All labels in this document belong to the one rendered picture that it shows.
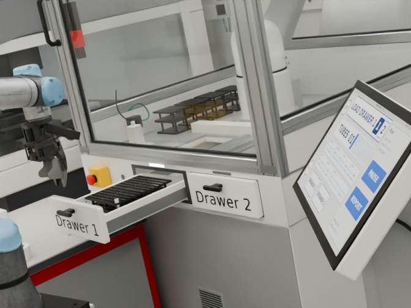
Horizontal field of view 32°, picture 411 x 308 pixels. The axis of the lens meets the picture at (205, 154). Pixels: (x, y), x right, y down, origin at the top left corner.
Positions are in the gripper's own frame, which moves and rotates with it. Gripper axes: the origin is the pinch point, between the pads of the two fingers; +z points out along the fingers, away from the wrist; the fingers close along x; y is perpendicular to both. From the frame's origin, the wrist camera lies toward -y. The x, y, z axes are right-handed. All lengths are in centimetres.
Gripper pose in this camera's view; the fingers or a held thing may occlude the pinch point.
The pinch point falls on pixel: (62, 181)
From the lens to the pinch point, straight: 214.0
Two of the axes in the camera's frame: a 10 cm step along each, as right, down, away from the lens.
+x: 6.6, 0.7, -7.5
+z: 1.9, 9.5, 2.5
